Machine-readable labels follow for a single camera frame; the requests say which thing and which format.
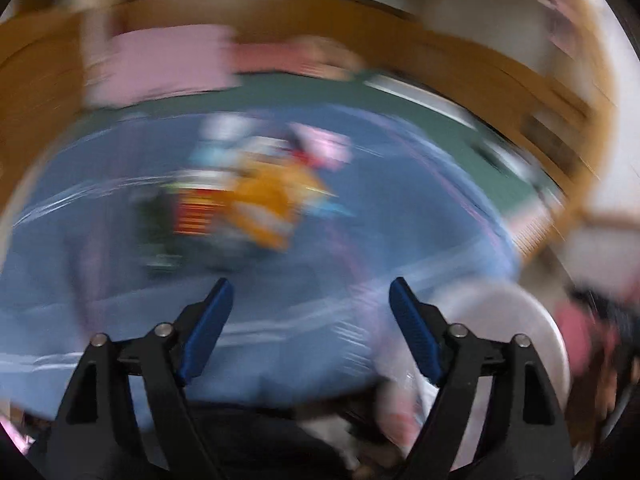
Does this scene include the dark green snack bag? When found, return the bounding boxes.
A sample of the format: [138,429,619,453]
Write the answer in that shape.
[134,186,183,276]

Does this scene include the green bed mat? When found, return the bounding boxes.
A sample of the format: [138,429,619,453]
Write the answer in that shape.
[87,73,564,217]

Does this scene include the orange snack bag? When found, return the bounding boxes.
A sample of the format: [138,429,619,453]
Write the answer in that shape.
[227,158,332,252]

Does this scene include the pink pillow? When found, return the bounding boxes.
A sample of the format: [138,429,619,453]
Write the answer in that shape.
[86,24,239,108]

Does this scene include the white trash bin with bag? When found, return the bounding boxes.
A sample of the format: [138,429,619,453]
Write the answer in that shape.
[388,278,574,479]

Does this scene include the striped plush doll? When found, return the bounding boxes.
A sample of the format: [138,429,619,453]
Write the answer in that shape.
[232,36,366,81]

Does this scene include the red white wrapper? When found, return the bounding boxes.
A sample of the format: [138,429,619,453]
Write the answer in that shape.
[290,122,352,171]

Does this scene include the red cardboard box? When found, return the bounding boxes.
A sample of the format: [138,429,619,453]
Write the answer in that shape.
[174,188,234,236]

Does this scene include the white tissue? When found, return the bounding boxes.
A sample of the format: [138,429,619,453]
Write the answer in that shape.
[200,112,259,143]

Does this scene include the blue plaid blanket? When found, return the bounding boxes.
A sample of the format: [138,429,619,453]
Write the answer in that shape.
[1,113,520,418]

